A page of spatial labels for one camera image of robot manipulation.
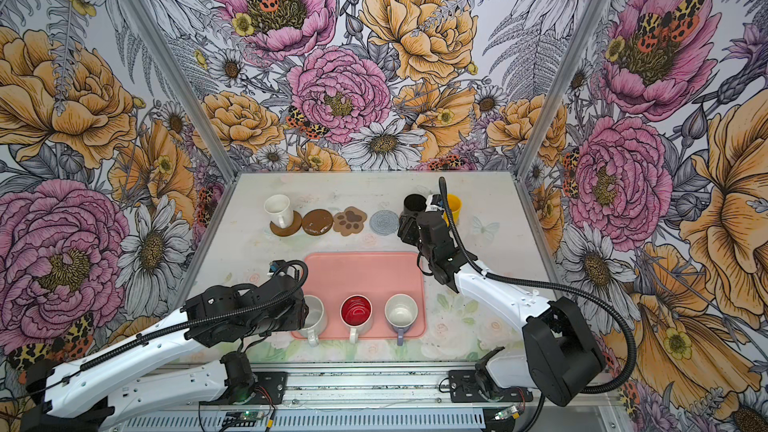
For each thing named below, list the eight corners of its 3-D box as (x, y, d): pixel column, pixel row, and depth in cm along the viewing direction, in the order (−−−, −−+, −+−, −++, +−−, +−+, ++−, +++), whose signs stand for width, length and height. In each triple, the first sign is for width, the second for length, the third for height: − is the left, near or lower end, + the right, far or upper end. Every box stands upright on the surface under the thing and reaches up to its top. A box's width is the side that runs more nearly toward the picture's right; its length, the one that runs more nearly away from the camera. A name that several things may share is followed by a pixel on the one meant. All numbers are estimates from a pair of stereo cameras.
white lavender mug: (377, 332, 84) (375, 321, 78) (395, 300, 90) (395, 288, 84) (402, 347, 82) (402, 337, 75) (418, 313, 88) (421, 301, 81)
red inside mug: (341, 345, 82) (337, 336, 76) (345, 305, 89) (341, 294, 83) (371, 345, 82) (370, 336, 76) (373, 305, 89) (372, 294, 83)
